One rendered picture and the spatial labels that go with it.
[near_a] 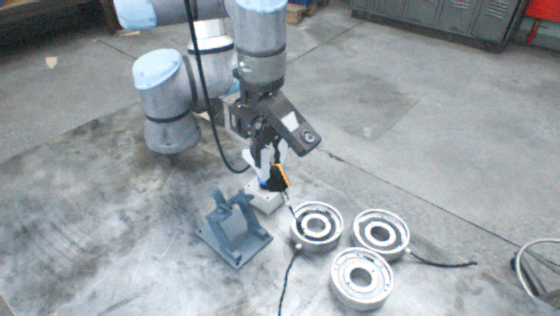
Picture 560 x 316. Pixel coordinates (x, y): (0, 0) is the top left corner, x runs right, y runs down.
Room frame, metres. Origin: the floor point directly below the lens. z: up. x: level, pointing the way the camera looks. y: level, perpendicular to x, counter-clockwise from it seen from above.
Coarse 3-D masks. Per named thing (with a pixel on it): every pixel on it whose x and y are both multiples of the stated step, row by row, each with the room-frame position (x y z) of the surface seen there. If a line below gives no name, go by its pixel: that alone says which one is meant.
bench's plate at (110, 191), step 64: (128, 128) 0.82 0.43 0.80; (0, 192) 0.57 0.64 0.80; (64, 192) 0.57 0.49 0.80; (128, 192) 0.57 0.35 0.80; (192, 192) 0.57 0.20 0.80; (320, 192) 0.57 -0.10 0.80; (0, 256) 0.40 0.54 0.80; (64, 256) 0.40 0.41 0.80; (128, 256) 0.40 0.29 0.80; (192, 256) 0.40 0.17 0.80; (256, 256) 0.40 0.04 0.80; (320, 256) 0.40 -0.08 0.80; (448, 256) 0.40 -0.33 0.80
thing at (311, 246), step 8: (296, 208) 0.48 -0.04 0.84; (304, 208) 0.49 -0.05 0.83; (312, 208) 0.49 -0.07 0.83; (320, 208) 0.49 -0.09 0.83; (328, 208) 0.49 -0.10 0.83; (296, 216) 0.47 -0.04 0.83; (312, 216) 0.47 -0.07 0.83; (320, 216) 0.47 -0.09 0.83; (336, 216) 0.47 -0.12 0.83; (304, 224) 0.45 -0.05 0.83; (312, 224) 0.47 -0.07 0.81; (320, 224) 0.47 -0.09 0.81; (328, 224) 0.45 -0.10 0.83; (296, 232) 0.43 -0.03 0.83; (328, 232) 0.43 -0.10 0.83; (336, 232) 0.43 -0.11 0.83; (296, 240) 0.42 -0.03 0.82; (304, 240) 0.41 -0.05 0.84; (328, 240) 0.41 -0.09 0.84; (336, 240) 0.41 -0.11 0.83; (304, 248) 0.41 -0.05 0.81; (312, 248) 0.40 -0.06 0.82; (320, 248) 0.40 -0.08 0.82; (328, 248) 0.40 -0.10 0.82
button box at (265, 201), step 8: (248, 184) 0.55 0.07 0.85; (256, 184) 0.55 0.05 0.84; (248, 192) 0.54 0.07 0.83; (256, 192) 0.53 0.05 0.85; (264, 192) 0.53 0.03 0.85; (272, 192) 0.53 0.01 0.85; (256, 200) 0.52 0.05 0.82; (264, 200) 0.51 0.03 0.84; (272, 200) 0.51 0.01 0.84; (280, 200) 0.53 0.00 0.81; (264, 208) 0.51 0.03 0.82; (272, 208) 0.51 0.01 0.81
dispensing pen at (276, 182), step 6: (270, 168) 0.49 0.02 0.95; (276, 168) 0.48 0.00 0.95; (270, 174) 0.48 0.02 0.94; (276, 174) 0.48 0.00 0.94; (282, 174) 0.48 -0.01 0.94; (270, 180) 0.48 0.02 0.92; (276, 180) 0.47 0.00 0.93; (282, 180) 0.47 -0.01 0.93; (270, 186) 0.48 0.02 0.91; (276, 186) 0.47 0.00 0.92; (282, 186) 0.47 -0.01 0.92; (282, 192) 0.47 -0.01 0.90; (282, 198) 0.47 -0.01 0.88; (288, 198) 0.47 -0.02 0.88; (288, 204) 0.46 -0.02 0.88; (294, 216) 0.45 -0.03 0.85
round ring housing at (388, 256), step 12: (360, 216) 0.47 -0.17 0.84; (372, 216) 0.47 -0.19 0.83; (384, 216) 0.47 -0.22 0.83; (396, 216) 0.46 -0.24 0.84; (372, 228) 0.45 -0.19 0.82; (384, 228) 0.45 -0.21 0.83; (360, 240) 0.41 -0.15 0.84; (372, 240) 0.41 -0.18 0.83; (408, 240) 0.41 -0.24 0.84; (384, 252) 0.38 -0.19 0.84; (396, 252) 0.38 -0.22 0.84
